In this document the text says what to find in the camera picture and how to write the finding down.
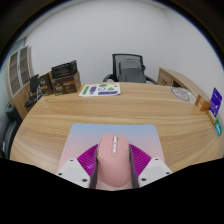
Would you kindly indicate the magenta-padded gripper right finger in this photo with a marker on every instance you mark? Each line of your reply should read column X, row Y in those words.
column 154, row 170

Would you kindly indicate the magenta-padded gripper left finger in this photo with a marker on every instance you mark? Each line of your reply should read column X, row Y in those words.
column 72, row 172

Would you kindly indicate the pink computer mouse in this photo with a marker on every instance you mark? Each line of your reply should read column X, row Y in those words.
column 114, row 163

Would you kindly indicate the pink blue gradient mouse pad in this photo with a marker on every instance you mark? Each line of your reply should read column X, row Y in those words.
column 86, row 136

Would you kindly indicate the black padded chair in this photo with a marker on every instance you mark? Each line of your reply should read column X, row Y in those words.
column 8, row 130

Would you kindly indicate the green packet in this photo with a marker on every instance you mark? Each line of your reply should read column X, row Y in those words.
column 218, row 127

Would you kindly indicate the beige small box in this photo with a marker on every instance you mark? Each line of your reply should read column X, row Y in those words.
column 211, row 117

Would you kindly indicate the grey circle print sheet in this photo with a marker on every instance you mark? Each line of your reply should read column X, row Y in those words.
column 180, row 94

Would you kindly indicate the green white leaflet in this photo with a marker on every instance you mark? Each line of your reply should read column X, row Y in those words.
column 100, row 90

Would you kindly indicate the large brown cardboard box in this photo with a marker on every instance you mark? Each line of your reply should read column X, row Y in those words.
column 66, row 85

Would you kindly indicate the small black chair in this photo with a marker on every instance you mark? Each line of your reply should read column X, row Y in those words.
column 33, row 90

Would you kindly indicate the small dark brown box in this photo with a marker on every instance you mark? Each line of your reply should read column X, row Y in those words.
column 45, row 85

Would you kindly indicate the purple package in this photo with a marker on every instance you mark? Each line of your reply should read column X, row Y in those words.
column 215, row 101

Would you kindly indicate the wooden side desk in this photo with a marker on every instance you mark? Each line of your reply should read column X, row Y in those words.
column 180, row 81

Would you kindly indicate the grey backpack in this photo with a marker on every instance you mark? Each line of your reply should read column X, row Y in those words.
column 132, row 71

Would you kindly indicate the black cardboard box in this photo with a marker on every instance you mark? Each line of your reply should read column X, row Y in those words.
column 64, row 70

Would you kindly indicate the black mesh office chair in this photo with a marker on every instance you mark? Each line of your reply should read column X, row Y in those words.
column 115, row 65

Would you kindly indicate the wooden shelf unit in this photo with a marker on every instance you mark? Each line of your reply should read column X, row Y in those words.
column 18, row 71

